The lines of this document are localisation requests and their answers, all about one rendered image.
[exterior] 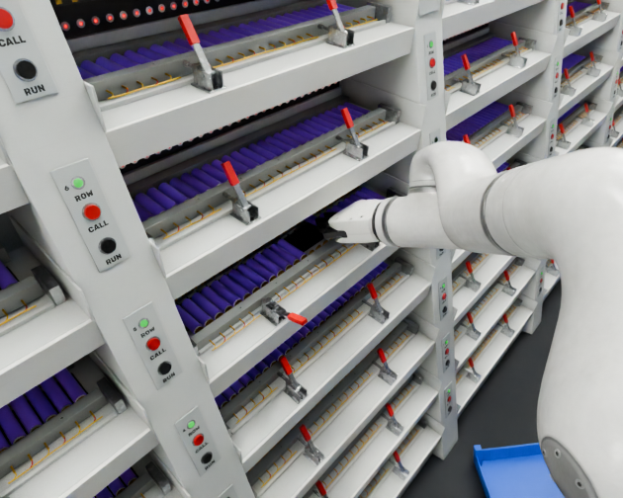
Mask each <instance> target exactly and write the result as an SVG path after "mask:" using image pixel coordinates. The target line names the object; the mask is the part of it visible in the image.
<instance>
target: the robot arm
mask: <svg viewBox="0 0 623 498"><path fill-rule="evenodd" d="M315 222H316V226H317V229H318V231H319V232H320V233H322V234H323V237H324V239H329V238H335V237H337V238H336V239H335V241H336V242H339V243H368V242H377V241H380V242H382V243H384V244H385V245H387V246H395V247H415V248H438V249H460V250H466V251H469V252H475V253H485V254H495V255H504V256H514V257H526V258H539V259H552V260H555V262H556V264H557V266H558V269H559V272H560V277H561V283H562V297H561V307H560V313H559V318H558V322H557V326H556V330H555V334H554V338H553V342H552V346H551V349H550V353H549V357H548V360H547V364H546V367H545V371H544V375H543V378H542V383H541V388H540V393H539V399H538V406H537V434H538V440H539V445H540V450H541V453H542V456H543V459H544V461H545V463H546V465H547V467H548V469H549V471H550V476H551V478H552V479H553V481H554V482H556V484H557V486H558V488H559V489H560V491H561V492H562V494H563V495H564V497H565V498H623V148H618V147H593V148H588V149H582V150H577V151H574V152H570V153H566V154H562V155H558V156H555V157H551V158H548V159H544V160H541V161H537V162H534V163H530V164H527V165H523V166H520V167H516V168H513V169H510V170H507V171H503V172H500V173H497V172H496V170H495V168H494V166H493V164H492V162H491V161H490V159H489V158H488V157H487V156H486V155H485V154H484V153H483V152H482V151H481V150H479V149H478V148H476V147H475V146H473V145H471V144H468V143H465V142H460V141H440V142H436V143H433V144H431V145H429V146H426V147H424V148H423V149H421V150H419V151H418V152H417V153H416V154H415V155H414V156H413V158H412V161H411V165H410V173H409V191H408V195H407V196H406V197H393V198H387V199H385V200H360V201H357V202H355V203H353V204H352V205H350V206H348V207H346V208H344V209H343V210H341V211H340V212H338V211H334V212H326V213H325V214H324V217H317V218H316V219H315Z"/></svg>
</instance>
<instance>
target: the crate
mask: <svg viewBox="0 0 623 498"><path fill-rule="evenodd" d="M474 464H475V466H476V469H477V472H478V475H479V478H480V481H481V484H482V487H483V489H484V492H485V494H486V497H487V498H565V497H564V495H563V494H562V492H561V491H560V489H559V488H558V486H557V484H556V482H554V481H553V479H552V478H551V476H550V471H549V469H548V467H547V465H546V463H545V461H544V459H543V456H542V453H541V450H540V445H539V443H535V444H526V445H518V446H509V447H500V448H492V449H483V450H482V448H481V445H475V446H474Z"/></svg>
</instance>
